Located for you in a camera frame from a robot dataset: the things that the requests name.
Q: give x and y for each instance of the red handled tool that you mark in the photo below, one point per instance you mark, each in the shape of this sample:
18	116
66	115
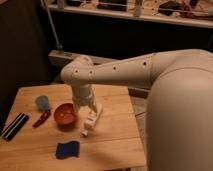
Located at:
42	118

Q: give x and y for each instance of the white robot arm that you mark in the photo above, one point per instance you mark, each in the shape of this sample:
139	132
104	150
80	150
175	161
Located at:
179	112

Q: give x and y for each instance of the wooden table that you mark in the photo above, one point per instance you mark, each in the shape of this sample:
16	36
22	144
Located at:
113	144

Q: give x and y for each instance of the metal pole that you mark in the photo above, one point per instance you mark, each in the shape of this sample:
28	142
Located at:
58	44

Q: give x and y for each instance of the red bowl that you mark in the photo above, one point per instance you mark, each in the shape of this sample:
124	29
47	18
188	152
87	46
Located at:
64	114

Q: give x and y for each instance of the white remote control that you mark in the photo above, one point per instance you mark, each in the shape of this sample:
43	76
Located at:
92	119

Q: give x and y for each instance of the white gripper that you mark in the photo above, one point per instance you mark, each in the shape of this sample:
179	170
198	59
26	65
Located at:
83	95

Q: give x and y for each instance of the blue ceramic cup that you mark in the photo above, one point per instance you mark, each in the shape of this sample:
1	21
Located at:
43	103

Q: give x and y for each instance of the white shelf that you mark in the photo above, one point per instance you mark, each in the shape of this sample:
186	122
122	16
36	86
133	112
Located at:
194	13

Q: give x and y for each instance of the blue cloth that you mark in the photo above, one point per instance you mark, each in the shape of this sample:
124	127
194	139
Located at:
69	149

